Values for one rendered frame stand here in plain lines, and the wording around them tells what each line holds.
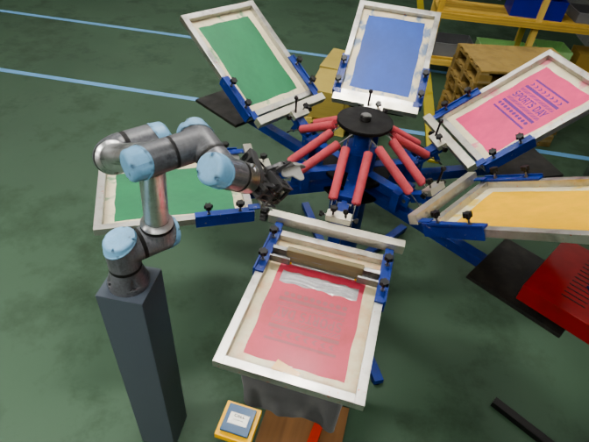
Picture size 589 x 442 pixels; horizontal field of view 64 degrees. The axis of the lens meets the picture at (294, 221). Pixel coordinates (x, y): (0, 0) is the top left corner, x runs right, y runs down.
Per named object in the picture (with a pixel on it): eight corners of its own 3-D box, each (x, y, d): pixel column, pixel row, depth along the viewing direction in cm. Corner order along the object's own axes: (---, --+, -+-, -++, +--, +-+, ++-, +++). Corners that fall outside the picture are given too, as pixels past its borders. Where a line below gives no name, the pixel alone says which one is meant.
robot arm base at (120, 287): (100, 293, 170) (94, 274, 164) (119, 263, 181) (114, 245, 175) (139, 301, 169) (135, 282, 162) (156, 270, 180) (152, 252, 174)
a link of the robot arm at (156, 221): (132, 243, 175) (112, 123, 135) (169, 228, 182) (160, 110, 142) (146, 266, 169) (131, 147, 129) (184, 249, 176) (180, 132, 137)
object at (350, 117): (357, 308, 325) (399, 140, 236) (301, 293, 332) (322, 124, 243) (365, 267, 355) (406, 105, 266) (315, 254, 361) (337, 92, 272)
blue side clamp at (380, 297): (383, 312, 205) (386, 302, 201) (372, 309, 206) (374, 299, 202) (391, 265, 227) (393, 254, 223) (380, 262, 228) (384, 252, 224)
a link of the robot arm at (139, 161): (74, 143, 134) (121, 140, 94) (112, 132, 139) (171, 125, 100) (89, 181, 138) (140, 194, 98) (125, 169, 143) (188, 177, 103)
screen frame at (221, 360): (362, 411, 169) (364, 406, 167) (212, 366, 179) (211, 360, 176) (389, 261, 227) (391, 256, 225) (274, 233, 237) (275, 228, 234)
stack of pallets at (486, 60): (525, 112, 568) (553, 46, 515) (553, 146, 510) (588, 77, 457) (434, 107, 560) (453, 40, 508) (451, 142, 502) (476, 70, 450)
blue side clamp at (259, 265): (262, 280, 214) (263, 269, 210) (252, 277, 215) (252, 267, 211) (281, 238, 236) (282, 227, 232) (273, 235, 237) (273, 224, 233)
